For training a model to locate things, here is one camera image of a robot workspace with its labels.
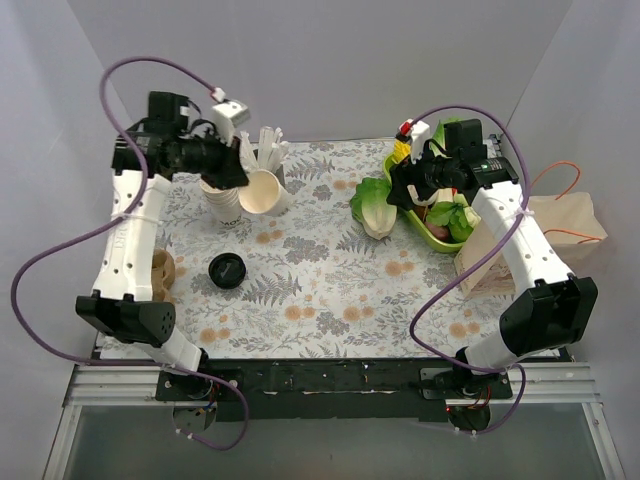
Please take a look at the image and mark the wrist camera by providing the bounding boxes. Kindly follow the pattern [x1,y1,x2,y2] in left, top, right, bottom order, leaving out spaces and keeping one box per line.
[395,119,431,163]
[210,87,250,146]

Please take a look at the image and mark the green vegetable tray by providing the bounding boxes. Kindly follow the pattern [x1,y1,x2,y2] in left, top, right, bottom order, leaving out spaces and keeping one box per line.
[387,188,470,253]

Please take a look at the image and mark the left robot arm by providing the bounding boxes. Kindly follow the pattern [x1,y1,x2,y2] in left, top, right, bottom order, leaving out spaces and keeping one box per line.
[75,92,249,400]

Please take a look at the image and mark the cardboard cup carrier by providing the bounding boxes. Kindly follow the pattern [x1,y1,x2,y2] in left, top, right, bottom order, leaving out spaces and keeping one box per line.
[151,249,175,304]

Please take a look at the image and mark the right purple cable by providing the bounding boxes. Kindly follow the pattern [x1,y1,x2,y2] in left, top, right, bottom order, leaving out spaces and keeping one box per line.
[408,104,531,436]

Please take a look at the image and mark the green napa cabbage toy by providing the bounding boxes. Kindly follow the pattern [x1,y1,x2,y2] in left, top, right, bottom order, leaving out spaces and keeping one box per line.
[431,117,461,151]

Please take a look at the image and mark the purple cable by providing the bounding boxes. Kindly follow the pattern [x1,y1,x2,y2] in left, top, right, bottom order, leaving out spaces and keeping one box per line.
[408,104,531,436]
[9,57,251,454]

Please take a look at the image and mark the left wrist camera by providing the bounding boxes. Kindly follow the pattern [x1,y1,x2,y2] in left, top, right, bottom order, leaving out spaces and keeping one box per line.
[210,87,250,146]

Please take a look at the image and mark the floral table mat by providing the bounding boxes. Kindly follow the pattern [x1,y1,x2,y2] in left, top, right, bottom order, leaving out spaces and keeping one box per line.
[99,139,561,360]

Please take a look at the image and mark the grey straw holder cup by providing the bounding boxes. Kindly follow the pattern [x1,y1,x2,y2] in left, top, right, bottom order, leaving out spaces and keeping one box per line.
[253,148,285,186]

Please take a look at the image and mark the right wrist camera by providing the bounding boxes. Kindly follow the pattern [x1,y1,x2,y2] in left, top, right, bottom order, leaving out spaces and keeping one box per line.
[395,119,431,163]

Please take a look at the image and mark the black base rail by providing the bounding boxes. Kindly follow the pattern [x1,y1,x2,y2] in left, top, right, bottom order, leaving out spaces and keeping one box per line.
[155,358,512,422]

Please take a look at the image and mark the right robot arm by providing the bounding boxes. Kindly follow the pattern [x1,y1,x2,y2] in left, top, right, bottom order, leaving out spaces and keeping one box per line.
[387,119,598,398]

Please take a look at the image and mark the white paper coffee cup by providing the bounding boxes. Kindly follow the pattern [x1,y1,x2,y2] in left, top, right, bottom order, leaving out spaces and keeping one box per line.
[238,170,290,216]

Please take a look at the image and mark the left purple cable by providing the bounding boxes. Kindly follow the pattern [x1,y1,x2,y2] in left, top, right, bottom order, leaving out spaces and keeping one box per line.
[9,57,251,454]

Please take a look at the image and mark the romaine lettuce toy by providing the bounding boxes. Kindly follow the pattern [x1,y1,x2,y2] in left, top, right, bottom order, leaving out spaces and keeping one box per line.
[349,177,397,240]

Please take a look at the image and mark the brown paper bag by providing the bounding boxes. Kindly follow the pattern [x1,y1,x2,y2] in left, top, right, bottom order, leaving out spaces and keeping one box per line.
[454,184,608,298]

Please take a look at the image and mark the stack of paper cups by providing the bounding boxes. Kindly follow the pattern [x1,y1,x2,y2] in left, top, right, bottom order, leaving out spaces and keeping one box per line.
[199,179,243,228]

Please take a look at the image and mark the yellow napa cabbage toy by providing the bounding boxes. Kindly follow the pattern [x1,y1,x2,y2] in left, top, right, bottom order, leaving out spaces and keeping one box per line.
[393,139,411,164]

